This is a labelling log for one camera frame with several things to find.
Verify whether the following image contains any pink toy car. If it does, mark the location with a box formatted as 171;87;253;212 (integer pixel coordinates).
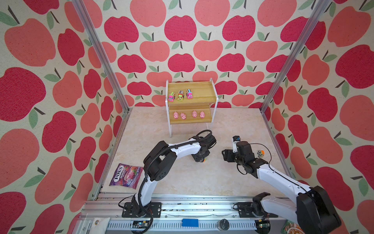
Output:
187;89;193;99
168;91;175;102

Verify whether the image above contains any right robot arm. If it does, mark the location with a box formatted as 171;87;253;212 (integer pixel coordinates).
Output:
222;138;342;234

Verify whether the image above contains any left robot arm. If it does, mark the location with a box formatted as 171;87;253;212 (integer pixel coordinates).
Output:
131;130;216;213

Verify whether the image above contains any green orange toy car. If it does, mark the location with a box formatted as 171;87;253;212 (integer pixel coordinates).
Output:
257;150;265;158

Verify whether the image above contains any round black knob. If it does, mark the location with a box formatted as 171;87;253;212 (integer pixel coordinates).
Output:
217;219;230;231

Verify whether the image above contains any green snack bag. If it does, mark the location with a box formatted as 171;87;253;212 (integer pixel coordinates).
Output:
281;220;304;234

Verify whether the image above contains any purple snack bag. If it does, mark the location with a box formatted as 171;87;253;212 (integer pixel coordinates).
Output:
110;163;143;189

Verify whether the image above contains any wooden two-tier shelf white frame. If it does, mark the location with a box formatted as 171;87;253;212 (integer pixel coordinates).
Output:
165;79;219;137

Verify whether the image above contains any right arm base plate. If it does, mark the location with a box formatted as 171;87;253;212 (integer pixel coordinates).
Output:
233;202;279;218

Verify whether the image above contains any blue block on rail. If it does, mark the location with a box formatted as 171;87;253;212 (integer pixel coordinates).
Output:
182;218;199;228

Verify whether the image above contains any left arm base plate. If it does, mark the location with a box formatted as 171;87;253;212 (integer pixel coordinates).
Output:
122;202;162;218

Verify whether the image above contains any left aluminium frame post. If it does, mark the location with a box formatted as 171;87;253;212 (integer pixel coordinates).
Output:
72;0;130;114

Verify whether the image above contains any aluminium frame post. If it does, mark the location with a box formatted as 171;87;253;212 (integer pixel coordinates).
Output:
72;0;130;114
260;0;332;116

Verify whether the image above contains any right aluminium frame post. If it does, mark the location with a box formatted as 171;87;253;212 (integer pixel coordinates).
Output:
260;0;332;116

